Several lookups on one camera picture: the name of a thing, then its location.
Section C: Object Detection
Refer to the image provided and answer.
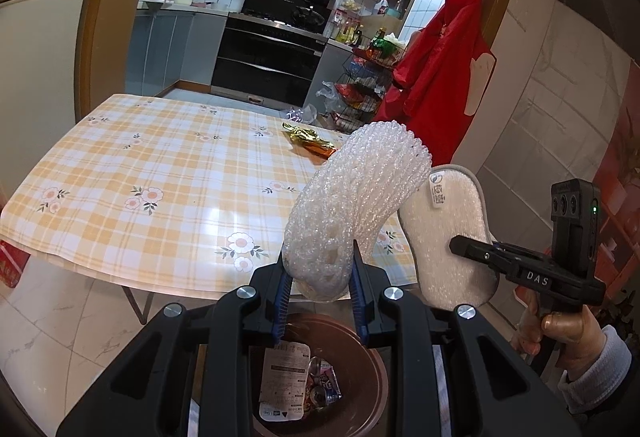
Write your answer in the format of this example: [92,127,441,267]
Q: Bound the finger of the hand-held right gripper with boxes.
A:
[449,236,511,271]

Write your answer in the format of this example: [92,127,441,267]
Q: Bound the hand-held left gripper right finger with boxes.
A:
[350,239,583,437]

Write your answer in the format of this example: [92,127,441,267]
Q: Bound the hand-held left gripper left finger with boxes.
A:
[55,262,296,437]

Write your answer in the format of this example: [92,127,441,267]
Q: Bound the grey fluffy slipper insole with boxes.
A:
[397,163,501,310]

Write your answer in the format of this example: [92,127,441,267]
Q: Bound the brown trash bin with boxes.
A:
[247,312,388,437]

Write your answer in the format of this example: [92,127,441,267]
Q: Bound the white foam net sleeve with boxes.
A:
[282,121,432,303]

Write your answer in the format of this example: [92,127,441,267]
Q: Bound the person's right forearm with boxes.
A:
[557,324,640,415]

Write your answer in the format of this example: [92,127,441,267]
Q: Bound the person's right hand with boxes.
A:
[510,302,607,373]

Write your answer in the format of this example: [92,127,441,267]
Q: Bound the white labelled plastic packet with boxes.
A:
[259,341,312,422]

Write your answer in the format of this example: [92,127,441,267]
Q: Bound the crushed drink can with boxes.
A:
[307,357,344,413]

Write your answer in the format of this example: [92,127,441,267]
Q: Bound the metal table leg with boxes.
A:
[125,287,156,325]

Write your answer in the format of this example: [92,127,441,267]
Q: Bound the orange snack wrapper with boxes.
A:
[300,137,342,163]

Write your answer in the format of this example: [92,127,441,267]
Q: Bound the gold foil wrapper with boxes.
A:
[281,121,322,145]

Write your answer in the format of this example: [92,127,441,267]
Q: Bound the red coat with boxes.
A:
[372,0,496,168]

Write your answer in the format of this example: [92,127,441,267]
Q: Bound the clear plastic bag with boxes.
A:
[289,104,318,124]

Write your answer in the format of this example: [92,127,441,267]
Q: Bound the orange checkered floral tablecloth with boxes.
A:
[0,93,418,290]

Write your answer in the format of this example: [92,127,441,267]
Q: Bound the white plastic bag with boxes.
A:
[316,81,347,114]

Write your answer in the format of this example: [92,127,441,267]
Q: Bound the green bottle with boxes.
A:
[370,28,396,61]

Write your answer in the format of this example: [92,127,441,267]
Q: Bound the black built-in oven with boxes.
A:
[210,12,328,108]

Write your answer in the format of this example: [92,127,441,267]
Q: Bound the yellow cooking oil bottle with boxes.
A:
[336,14,363,45]

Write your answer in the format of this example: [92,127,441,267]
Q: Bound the red bag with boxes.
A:
[0,239,31,288]

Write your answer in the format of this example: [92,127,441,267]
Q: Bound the grey kitchen base cabinets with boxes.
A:
[132,10,231,93]

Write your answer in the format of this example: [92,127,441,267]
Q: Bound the black wok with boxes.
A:
[292,4,326,28]

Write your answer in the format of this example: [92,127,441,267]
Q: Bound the cream refrigerator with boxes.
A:
[0,0,91,208]

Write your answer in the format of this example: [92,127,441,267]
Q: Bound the black wire storage rack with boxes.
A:
[327,44,401,133]

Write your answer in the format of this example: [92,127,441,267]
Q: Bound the wooden door frame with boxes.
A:
[75,0,531,178]

